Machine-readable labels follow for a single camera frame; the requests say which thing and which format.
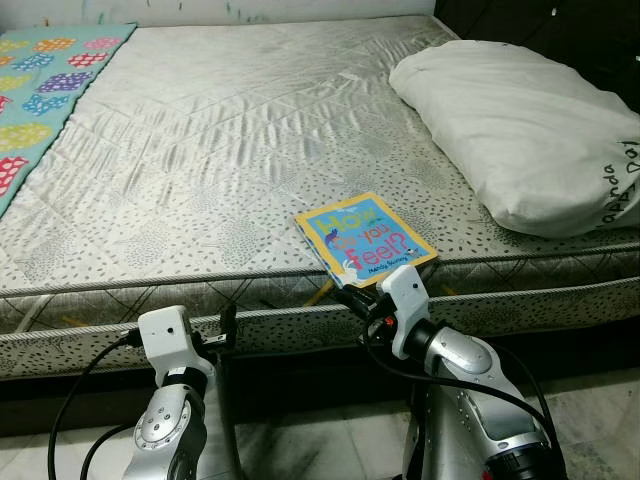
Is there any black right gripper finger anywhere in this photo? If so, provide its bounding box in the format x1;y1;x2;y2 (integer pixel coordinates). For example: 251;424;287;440
332;283;373;319

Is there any yellow-edged blue children's book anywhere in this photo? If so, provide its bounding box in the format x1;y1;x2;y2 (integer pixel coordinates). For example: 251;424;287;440
293;191;442;292

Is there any white pillow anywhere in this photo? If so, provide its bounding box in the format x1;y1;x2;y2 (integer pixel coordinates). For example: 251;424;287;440
387;39;640;240

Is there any turquoise blanket with colourful shapes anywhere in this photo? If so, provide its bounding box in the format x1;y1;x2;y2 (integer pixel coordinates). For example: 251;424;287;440
0;22;139;217

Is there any grey left robot leg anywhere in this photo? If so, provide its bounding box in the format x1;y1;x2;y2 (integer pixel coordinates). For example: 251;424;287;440
203;360;247;480

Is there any grey robot leg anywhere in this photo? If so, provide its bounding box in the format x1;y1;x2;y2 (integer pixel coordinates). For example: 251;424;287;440
408;385;471;480
203;360;247;480

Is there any grey right robot leg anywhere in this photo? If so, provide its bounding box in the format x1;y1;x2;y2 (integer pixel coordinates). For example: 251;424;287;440
408;385;471;480

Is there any grey quilted spotted mattress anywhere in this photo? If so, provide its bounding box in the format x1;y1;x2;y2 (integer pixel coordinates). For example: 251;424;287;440
0;15;640;381

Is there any dark wardrobe with small knobs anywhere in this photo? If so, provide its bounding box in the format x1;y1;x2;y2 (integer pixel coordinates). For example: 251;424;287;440
434;0;640;113

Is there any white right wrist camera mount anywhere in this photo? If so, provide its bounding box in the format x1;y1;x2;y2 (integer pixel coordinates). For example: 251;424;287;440
377;264;432;360

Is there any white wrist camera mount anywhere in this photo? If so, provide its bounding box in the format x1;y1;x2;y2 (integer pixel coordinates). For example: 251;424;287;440
136;305;208;377
377;264;432;360

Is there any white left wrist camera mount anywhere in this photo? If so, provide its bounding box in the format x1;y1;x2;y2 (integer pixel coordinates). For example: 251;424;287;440
136;305;208;377

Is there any black bed frame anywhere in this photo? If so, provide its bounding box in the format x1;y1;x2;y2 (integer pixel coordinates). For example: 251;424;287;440
0;335;640;436

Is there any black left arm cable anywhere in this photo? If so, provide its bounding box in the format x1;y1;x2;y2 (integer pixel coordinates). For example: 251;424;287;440
47;332;143;480

